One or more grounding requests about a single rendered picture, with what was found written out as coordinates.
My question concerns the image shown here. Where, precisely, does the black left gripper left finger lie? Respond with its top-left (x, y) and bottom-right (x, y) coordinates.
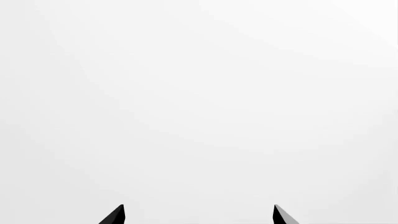
top-left (98, 203), bottom-right (126, 224)

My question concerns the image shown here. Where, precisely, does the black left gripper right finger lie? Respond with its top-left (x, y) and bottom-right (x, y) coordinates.
top-left (272, 203), bottom-right (300, 224)

